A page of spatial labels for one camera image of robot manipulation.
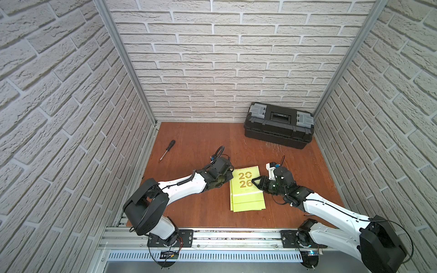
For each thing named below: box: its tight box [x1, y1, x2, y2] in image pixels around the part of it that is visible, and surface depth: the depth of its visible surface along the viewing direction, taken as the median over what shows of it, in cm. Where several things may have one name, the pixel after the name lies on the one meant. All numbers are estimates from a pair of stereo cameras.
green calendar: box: [229, 165, 266, 213], surface depth 82 cm
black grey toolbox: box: [243, 101, 315, 150], surface depth 101 cm
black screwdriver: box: [158, 139, 176, 163], surface depth 108 cm
